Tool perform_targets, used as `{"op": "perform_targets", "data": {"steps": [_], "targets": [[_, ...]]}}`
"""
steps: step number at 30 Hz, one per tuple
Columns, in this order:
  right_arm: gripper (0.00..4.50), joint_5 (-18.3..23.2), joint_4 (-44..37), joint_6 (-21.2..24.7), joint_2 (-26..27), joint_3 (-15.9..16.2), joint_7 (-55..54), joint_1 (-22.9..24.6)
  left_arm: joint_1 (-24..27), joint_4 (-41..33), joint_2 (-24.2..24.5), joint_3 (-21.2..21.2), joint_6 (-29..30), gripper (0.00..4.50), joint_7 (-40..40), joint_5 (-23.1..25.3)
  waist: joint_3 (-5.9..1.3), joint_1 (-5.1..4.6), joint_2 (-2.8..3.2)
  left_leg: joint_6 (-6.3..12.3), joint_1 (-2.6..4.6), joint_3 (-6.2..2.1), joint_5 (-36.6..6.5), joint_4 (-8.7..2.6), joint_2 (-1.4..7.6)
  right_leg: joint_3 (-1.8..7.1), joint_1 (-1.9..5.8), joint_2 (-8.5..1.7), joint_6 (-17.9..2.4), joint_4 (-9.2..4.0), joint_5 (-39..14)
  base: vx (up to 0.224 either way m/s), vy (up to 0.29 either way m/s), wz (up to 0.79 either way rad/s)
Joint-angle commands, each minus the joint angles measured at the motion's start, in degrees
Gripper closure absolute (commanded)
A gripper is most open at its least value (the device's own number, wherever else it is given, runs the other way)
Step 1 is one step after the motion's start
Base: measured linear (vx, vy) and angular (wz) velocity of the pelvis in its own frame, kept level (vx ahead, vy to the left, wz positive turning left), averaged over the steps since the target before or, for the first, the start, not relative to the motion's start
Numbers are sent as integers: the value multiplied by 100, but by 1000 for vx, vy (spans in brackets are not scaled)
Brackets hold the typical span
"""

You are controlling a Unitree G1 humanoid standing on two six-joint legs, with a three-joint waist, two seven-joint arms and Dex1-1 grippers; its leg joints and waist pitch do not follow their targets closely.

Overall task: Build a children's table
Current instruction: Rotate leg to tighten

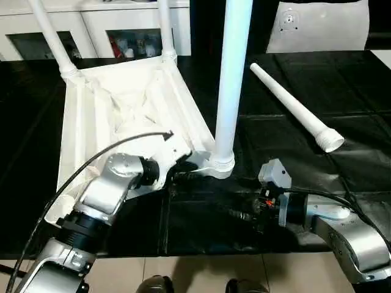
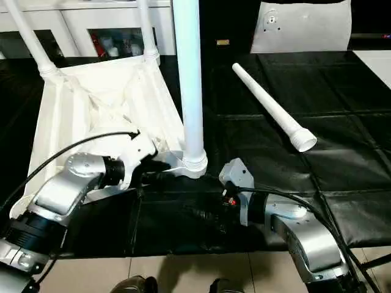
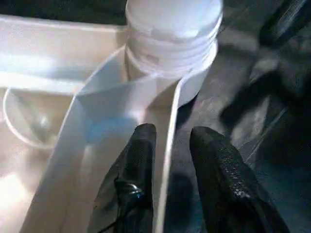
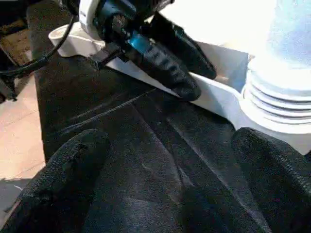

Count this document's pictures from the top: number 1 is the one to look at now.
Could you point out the white plastic table top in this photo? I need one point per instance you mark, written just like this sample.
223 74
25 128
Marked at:
91 137

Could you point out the white plastic table leg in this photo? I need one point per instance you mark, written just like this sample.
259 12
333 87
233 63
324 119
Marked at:
232 76
167 30
293 103
55 39

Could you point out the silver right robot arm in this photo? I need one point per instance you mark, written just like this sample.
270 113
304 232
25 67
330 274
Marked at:
351 232

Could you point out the dark right robot foot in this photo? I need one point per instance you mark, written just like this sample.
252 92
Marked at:
244 287

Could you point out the dark robot foot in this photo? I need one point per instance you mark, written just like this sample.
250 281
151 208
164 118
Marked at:
244 287
155 285

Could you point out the dark left robot foot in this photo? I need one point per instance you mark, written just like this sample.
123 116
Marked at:
155 285

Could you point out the white glass-door cabinet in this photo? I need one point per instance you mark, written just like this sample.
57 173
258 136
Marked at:
91 21

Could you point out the white panel with screw holes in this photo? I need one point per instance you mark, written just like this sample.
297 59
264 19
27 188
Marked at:
320 27

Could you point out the flat white board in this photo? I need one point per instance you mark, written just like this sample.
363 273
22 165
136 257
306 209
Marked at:
383 59

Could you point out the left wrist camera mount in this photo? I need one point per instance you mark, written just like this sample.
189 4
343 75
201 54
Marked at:
171 155

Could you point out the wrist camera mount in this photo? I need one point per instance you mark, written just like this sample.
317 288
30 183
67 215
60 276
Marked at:
171 155
276 177

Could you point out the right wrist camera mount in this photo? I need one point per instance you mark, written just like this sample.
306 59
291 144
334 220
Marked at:
276 177

